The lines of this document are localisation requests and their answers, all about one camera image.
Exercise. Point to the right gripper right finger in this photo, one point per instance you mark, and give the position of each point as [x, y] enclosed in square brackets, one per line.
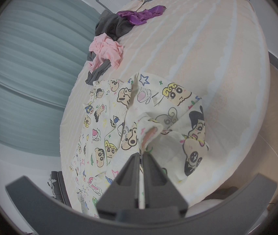
[156, 187]

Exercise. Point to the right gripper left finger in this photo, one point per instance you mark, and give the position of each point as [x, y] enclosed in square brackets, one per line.
[126, 187]

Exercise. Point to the white printed pyjama top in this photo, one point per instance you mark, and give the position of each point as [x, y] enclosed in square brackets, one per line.
[129, 119]

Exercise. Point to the bed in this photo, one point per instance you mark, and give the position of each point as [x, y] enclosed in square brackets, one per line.
[214, 70]

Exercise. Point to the dark grey sofa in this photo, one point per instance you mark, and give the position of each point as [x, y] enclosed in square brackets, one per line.
[60, 187]

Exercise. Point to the blue-green curtain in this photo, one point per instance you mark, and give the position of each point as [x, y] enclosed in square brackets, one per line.
[43, 33]
[19, 121]

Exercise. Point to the pink garment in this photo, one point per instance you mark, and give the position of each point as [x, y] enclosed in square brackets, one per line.
[107, 49]

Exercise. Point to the dark grey garment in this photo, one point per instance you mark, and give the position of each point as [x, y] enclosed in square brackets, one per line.
[114, 26]

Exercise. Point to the purple garment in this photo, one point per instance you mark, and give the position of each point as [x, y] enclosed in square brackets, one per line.
[141, 16]

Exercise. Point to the cream pillow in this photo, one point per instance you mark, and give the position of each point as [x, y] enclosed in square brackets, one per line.
[131, 5]

